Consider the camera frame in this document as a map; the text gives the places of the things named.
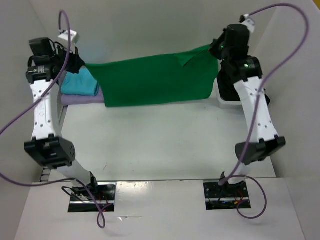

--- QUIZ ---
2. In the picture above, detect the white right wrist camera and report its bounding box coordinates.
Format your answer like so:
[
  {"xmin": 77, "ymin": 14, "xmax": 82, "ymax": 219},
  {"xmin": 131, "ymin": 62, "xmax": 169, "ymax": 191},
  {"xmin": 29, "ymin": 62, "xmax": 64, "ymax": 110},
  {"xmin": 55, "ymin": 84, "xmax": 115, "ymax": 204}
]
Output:
[{"xmin": 239, "ymin": 14, "xmax": 256, "ymax": 34}]

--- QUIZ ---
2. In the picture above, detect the white plastic laundry basket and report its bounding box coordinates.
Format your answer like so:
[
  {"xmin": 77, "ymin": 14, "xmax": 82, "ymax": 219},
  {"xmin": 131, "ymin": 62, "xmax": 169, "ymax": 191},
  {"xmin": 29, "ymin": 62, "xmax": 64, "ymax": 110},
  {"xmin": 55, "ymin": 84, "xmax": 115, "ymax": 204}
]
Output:
[{"xmin": 213, "ymin": 80, "xmax": 242, "ymax": 110}]

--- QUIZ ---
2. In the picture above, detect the black t shirt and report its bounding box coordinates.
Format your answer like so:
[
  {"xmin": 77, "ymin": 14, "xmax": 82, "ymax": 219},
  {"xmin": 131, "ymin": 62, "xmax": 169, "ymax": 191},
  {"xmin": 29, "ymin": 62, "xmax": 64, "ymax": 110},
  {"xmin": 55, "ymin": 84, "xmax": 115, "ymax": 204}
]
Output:
[{"xmin": 217, "ymin": 61, "xmax": 263, "ymax": 104}]

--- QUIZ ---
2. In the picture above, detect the green t shirt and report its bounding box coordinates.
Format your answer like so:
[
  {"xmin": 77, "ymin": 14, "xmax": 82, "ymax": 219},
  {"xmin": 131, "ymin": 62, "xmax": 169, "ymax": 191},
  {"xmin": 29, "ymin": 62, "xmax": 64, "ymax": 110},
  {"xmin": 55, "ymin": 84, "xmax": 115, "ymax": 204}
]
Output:
[{"xmin": 86, "ymin": 45, "xmax": 219, "ymax": 107}]

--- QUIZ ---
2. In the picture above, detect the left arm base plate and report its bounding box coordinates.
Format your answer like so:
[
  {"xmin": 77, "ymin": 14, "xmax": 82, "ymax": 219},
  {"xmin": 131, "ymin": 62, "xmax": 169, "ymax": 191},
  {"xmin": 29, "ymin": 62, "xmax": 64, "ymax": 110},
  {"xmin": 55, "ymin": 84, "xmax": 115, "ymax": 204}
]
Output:
[{"xmin": 62, "ymin": 182, "xmax": 117, "ymax": 213}]

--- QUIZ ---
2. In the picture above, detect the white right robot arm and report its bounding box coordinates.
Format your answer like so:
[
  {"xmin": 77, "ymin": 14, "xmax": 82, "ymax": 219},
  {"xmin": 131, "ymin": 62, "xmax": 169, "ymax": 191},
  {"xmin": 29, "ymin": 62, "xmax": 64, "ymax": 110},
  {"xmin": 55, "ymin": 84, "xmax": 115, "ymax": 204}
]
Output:
[{"xmin": 209, "ymin": 23, "xmax": 286, "ymax": 197}]

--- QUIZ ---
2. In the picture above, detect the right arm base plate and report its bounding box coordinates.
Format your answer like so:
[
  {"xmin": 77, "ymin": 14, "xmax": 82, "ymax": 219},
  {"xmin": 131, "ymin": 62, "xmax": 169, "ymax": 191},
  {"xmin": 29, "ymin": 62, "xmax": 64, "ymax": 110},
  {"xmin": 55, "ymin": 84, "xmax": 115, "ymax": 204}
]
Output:
[{"xmin": 203, "ymin": 179, "xmax": 251, "ymax": 211}]

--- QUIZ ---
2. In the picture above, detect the aluminium table edge rail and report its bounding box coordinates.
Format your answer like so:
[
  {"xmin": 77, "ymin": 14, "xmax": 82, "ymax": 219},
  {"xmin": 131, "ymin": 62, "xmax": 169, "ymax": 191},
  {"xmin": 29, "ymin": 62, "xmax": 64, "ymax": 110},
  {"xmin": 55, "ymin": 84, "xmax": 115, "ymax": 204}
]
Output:
[{"xmin": 58, "ymin": 101, "xmax": 224, "ymax": 181}]

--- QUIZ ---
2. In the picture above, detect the purple t shirt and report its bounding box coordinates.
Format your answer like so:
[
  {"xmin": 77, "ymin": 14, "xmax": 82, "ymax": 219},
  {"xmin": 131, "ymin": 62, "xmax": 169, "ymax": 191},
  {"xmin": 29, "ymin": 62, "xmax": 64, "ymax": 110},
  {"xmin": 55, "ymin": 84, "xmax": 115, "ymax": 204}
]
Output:
[{"xmin": 61, "ymin": 89, "xmax": 105, "ymax": 106}]

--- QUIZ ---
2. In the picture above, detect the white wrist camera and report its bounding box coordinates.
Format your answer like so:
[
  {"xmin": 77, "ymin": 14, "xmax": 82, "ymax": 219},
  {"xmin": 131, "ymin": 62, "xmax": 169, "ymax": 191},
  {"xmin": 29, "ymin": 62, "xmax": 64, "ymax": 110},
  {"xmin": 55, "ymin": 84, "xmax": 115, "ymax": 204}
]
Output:
[
  {"xmin": 239, "ymin": 14, "xmax": 256, "ymax": 34},
  {"xmin": 58, "ymin": 30, "xmax": 80, "ymax": 47}
]

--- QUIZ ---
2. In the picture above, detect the cyan t shirt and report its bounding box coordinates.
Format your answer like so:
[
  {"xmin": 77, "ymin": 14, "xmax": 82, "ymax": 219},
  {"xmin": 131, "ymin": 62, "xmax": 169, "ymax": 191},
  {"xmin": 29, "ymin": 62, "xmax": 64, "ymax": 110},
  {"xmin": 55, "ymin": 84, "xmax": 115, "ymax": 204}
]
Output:
[{"xmin": 61, "ymin": 68, "xmax": 100, "ymax": 97}]

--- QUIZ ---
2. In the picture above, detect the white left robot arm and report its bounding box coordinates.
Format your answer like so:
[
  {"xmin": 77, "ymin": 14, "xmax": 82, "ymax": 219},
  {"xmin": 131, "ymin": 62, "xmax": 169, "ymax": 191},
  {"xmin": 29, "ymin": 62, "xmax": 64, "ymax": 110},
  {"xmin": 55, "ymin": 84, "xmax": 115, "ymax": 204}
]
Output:
[{"xmin": 24, "ymin": 37, "xmax": 100, "ymax": 200}]

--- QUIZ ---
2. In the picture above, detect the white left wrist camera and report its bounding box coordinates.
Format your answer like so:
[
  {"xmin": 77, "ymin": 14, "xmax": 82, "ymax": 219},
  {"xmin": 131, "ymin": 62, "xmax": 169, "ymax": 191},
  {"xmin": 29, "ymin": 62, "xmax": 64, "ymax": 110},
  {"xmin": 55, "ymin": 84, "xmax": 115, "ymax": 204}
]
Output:
[{"xmin": 58, "ymin": 30, "xmax": 80, "ymax": 47}]

